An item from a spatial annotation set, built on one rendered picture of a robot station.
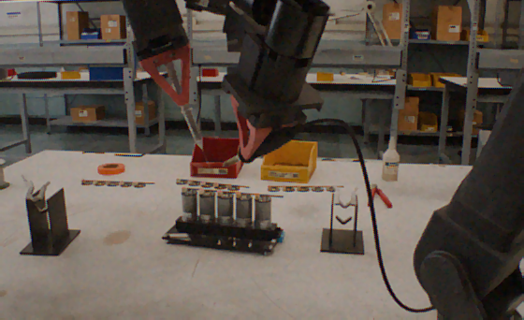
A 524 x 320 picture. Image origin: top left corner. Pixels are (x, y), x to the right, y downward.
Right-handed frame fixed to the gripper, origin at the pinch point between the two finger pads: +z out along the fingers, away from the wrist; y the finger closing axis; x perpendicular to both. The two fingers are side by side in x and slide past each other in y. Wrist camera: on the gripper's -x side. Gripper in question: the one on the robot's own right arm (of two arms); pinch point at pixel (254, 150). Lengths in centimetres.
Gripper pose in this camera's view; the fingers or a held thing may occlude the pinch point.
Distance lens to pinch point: 57.0
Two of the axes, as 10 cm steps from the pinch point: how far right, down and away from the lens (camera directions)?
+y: -8.5, 1.2, -5.0
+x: 4.5, 6.5, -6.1
